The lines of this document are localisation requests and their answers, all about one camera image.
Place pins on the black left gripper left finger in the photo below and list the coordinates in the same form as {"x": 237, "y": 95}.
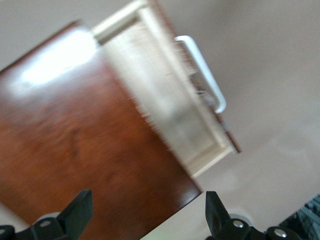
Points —
{"x": 72, "y": 217}

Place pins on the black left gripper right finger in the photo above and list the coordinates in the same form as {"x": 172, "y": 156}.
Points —
{"x": 217, "y": 215}

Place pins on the dark brown wooden cabinet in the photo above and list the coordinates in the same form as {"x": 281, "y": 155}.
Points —
{"x": 75, "y": 137}

